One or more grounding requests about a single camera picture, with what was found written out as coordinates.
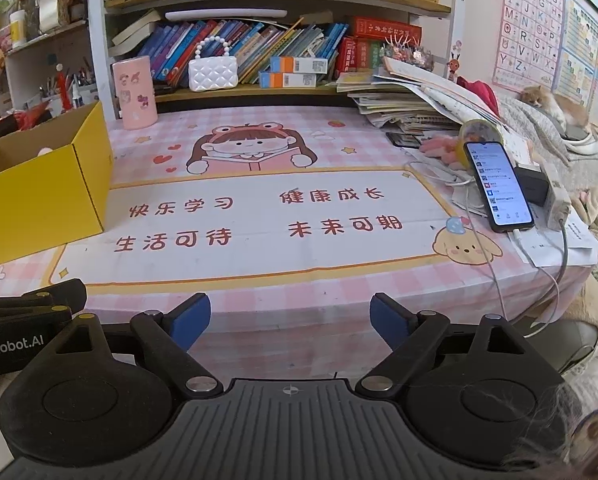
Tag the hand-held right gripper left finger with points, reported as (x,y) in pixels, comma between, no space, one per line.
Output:
(191,317)

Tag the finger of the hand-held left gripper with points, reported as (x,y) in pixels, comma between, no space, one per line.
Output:
(24,317)

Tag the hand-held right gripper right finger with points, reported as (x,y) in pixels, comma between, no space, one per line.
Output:
(389,317)

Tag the yellow cardboard box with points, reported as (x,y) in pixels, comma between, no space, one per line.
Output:
(44,200)

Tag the pink cartoon desk mat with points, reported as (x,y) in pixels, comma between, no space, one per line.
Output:
(279,260)

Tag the lit-screen smartphone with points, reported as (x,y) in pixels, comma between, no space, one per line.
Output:
(499,187)

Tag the pale pink plush toy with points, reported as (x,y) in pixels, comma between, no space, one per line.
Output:
(441,150)

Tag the white paper sheet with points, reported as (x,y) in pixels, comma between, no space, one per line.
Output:
(554,250)

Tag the black power adapter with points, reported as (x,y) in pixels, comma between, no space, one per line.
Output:
(531,185)

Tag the fuzzy grey fur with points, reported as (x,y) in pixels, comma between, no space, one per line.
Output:
(554,425)

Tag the red folded paper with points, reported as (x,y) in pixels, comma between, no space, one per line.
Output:
(36,115)

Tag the white power adapter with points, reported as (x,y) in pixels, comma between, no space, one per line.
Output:
(558,200)

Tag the yellow round container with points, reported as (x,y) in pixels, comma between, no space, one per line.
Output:
(481,132)

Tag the stack of books and papers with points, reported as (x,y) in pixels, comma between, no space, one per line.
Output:
(409,105)

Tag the black flat case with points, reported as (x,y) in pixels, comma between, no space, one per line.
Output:
(165,90)

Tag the pink cartoon pen holder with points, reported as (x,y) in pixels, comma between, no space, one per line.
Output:
(135,95)

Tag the red tassel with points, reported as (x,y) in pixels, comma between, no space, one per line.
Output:
(62,90)

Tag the white wooden bookshelf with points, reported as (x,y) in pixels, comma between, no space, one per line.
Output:
(279,95)

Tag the red cloth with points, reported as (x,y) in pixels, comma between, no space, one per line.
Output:
(479,95)

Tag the grey blanket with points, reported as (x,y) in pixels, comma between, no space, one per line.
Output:
(539,130)

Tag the orange and blue carton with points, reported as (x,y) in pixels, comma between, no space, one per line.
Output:
(299,65)
(289,80)

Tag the upright thick green book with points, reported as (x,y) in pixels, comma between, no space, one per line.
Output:
(377,57)

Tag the upright thick red book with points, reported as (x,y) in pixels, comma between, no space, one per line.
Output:
(346,57)
(363,56)

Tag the cluttered side shelf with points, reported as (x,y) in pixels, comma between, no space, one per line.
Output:
(44,55)

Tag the pink glittery ornament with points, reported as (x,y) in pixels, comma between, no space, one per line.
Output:
(408,52)

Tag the orange cat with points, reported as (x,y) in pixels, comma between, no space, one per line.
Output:
(554,105)

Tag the row of colourful books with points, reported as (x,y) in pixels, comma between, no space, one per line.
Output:
(259,45)

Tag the flat-lying thick red book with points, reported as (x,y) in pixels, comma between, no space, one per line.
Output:
(386,30)

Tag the beige hardcover book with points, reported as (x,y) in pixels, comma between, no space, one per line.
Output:
(136,30)

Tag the blue chart wall poster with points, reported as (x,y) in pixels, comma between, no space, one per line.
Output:
(576,55)

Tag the alphabet wall poster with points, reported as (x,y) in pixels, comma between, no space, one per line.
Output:
(529,25)

